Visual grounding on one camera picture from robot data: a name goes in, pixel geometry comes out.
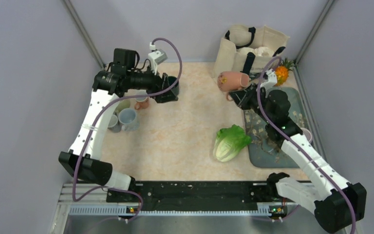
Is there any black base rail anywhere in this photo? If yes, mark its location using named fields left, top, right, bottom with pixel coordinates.
left=106, top=181, right=290, bottom=214

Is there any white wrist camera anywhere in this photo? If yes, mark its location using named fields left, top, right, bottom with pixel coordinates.
left=148, top=42, right=168, bottom=75
left=261, top=69, right=278, bottom=90

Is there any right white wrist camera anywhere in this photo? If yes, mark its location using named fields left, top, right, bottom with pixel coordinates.
left=261, top=69, right=278, bottom=90

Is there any toy lettuce head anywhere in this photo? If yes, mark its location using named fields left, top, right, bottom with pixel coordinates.
left=213, top=124, right=252, bottom=162

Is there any light green mug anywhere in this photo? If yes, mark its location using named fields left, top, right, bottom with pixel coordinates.
left=115, top=99, right=131, bottom=114

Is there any floral grey tray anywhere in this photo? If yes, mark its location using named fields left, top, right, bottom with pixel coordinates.
left=243, top=87, right=310, bottom=168

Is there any grey blue mug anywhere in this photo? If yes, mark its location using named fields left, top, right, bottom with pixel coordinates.
left=108, top=113, right=121, bottom=133

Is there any toy pineapple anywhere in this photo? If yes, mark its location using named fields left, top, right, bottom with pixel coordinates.
left=275, top=57, right=295, bottom=86

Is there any pink mug large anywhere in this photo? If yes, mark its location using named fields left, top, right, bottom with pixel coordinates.
left=217, top=71, right=251, bottom=101

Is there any pink mug small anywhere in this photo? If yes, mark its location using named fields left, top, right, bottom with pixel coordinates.
left=134, top=92, right=150, bottom=110

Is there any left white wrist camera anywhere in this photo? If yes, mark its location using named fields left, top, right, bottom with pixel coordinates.
left=148, top=42, right=168, bottom=75

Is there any beige canvas tote bag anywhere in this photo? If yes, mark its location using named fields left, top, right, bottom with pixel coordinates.
left=211, top=24, right=289, bottom=78

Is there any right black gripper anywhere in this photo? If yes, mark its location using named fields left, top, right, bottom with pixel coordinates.
left=230, top=82, right=274, bottom=124

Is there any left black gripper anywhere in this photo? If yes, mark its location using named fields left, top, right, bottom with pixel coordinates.
left=128, top=61, right=179, bottom=103

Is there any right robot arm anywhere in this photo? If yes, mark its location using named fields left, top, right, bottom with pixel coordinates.
left=227, top=85, right=367, bottom=234

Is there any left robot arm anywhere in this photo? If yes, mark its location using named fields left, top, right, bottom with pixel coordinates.
left=58, top=48, right=178, bottom=202

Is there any mauve cup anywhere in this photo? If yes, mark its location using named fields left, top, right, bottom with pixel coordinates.
left=301, top=128, right=313, bottom=143

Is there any white grey mug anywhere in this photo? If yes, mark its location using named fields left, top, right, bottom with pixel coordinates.
left=118, top=108, right=140, bottom=131

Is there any dark teal mug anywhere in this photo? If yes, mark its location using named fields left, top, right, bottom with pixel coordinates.
left=168, top=76, right=180, bottom=96

